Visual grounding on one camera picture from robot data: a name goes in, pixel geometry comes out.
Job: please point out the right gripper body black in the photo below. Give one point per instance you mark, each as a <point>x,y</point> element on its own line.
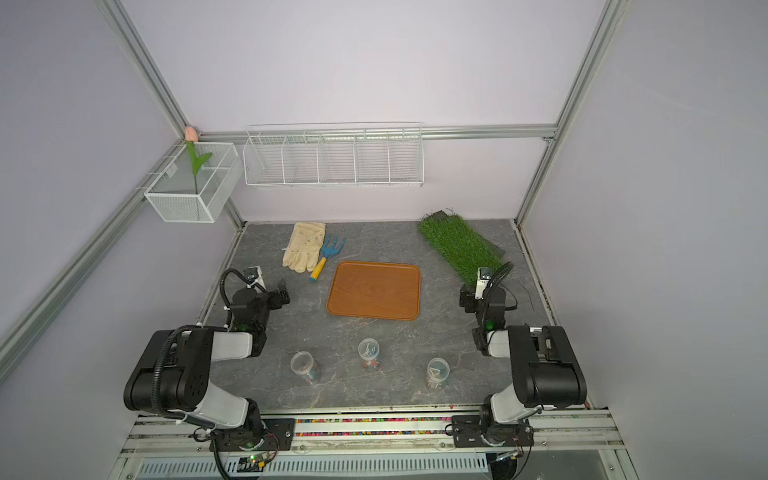
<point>467,296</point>

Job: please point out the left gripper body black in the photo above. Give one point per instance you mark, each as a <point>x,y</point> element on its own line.
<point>273,299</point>

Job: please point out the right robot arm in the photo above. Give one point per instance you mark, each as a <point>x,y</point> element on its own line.
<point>544,369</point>

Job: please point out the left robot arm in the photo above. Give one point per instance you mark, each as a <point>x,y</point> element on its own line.
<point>172,378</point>

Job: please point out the left clear plastic jar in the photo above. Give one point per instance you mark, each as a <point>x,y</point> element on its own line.
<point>305,366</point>

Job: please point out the middle clear candy jar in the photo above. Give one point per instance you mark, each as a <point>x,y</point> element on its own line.
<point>369,350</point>

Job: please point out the green artificial grass mat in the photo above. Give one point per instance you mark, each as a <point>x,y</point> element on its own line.
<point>462,247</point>

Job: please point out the cream work glove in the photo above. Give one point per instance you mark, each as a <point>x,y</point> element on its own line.
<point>303,250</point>

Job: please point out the blue yellow garden rake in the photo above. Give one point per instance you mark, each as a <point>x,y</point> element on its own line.
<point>331,247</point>

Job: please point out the brown wooden tray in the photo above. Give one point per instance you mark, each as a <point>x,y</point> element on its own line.
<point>384,291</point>

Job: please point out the pink artificial tulip flower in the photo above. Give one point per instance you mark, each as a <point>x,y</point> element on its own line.
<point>197,161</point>

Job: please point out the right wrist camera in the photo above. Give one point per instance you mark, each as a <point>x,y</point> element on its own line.
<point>484,275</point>

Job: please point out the white mesh wall basket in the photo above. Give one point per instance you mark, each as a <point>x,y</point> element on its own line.
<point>172,192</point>

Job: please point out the white wire wall rack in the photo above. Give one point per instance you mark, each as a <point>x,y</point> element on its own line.
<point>334,154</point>

